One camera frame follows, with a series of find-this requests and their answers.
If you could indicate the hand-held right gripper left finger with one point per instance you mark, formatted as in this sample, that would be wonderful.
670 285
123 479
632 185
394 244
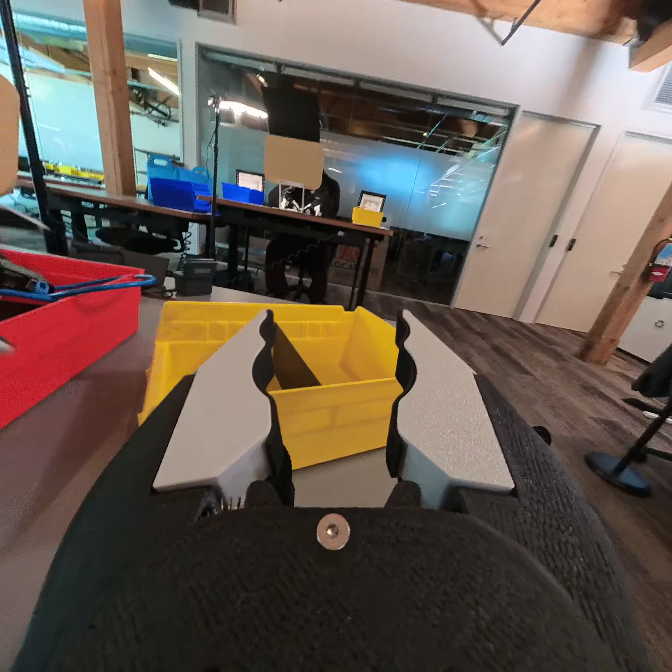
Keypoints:
220 420

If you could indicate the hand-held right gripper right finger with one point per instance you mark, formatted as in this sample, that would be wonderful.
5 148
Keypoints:
451 420

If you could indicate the yellow plastic bin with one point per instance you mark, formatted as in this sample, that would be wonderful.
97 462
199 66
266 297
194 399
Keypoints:
336 420

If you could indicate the red plastic bin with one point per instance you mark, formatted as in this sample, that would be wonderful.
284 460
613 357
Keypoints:
63 341

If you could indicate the dark grey battery charger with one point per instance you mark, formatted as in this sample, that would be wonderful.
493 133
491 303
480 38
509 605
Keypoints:
195 275

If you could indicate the cardboard box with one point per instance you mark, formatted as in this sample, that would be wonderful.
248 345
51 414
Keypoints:
362 267

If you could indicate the black stand with round base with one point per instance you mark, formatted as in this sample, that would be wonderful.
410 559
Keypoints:
619 475

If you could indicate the small yellow bin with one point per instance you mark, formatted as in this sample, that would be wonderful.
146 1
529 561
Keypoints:
367 216

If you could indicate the white recycling bin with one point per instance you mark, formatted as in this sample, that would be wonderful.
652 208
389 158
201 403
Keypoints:
651 325

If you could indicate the white door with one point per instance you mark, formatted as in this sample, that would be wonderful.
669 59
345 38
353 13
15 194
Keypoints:
525 210
619 210

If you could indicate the blue plastic bin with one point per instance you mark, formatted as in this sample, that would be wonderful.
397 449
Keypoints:
241 195

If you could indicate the stack of blue bins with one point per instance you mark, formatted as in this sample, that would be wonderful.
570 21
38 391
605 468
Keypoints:
173 194

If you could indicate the long brown desk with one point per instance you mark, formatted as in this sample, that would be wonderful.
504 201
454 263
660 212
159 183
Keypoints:
105 202

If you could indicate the glass office partition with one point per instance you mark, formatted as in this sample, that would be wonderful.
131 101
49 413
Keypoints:
446 173

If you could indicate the blue tote bag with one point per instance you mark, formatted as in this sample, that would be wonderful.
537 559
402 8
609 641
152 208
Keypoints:
173 168

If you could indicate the black light stand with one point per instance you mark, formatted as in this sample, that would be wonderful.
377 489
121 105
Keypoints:
215 157

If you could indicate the row of yellow bins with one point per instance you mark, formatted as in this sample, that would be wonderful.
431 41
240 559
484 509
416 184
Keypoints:
73 170

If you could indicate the black screen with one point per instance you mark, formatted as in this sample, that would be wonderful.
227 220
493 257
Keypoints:
291 105

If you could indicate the black tripod pole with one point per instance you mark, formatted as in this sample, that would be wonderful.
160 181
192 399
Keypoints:
23 115

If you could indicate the wooden post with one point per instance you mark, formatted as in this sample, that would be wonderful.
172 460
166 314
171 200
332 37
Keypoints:
110 105
619 294

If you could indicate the brown desk with black frame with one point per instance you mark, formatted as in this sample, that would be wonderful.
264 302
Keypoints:
294 223

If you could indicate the black picture frame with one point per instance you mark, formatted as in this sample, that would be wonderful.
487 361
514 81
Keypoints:
372 201
250 180

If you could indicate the wall air vent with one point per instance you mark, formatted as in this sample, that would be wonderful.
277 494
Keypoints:
664 89

